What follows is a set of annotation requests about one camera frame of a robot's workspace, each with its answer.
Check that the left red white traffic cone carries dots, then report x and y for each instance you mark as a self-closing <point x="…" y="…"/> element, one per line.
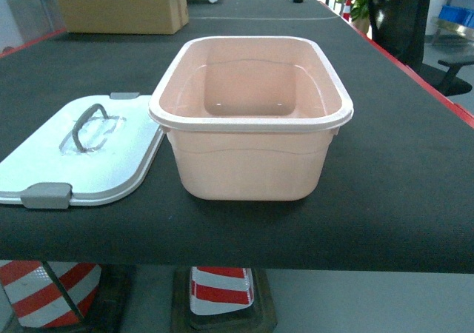
<point x="50" y="295"/>

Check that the red white traffic cone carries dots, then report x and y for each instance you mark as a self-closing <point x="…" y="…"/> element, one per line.
<point x="220" y="290"/>
<point x="50" y="295"/>

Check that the cardboard box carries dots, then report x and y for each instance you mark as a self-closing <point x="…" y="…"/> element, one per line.
<point x="142" y="17"/>

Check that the white lid grey handle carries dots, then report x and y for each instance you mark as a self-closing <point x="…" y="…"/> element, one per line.
<point x="95" y="150"/>

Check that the middle red white traffic cone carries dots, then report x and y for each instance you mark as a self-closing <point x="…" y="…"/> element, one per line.
<point x="220" y="290"/>

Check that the black office chair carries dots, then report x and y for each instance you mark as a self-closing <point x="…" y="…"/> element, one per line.
<point x="399" y="26"/>

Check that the pink plastic storage box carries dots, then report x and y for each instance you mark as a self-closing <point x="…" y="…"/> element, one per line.
<point x="250" y="118"/>

